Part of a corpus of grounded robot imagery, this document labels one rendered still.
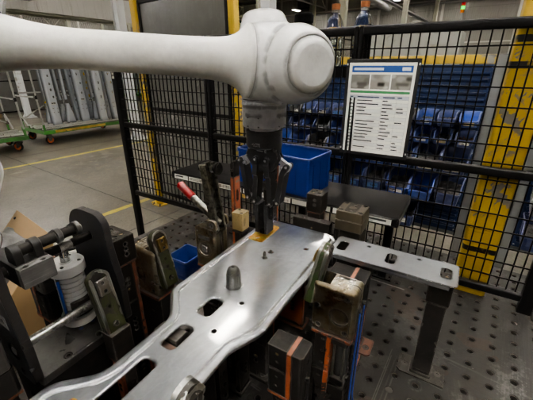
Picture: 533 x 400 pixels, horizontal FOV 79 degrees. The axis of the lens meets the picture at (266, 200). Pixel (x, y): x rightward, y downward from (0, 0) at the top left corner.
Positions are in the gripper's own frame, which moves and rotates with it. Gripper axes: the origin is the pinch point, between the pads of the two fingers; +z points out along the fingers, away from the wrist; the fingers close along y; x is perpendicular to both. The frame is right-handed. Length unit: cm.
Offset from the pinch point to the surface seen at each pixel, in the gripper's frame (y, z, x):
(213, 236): -13.4, 7.8, -2.5
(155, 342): -2.2, 11.0, -31.8
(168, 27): -196, -63, 166
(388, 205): 20.0, 7.9, 41.2
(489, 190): 46, 3, 58
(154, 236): -15.5, 0.8, -18.6
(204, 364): 7.8, 11.0, -31.0
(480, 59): 36, -37, 181
